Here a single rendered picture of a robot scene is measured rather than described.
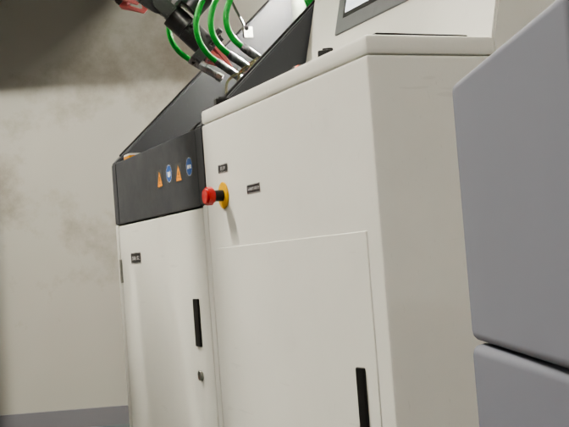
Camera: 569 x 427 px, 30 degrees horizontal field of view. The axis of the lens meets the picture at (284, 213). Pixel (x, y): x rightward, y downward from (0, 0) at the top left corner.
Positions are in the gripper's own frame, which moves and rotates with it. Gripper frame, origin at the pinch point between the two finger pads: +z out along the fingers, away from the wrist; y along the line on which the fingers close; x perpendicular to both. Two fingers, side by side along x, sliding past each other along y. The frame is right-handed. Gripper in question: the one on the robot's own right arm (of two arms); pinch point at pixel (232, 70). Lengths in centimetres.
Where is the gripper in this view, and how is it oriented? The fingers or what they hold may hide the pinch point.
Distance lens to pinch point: 259.1
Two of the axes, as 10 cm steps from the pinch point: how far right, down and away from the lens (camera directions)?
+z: 7.4, 6.7, 0.6
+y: 6.6, -7.4, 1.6
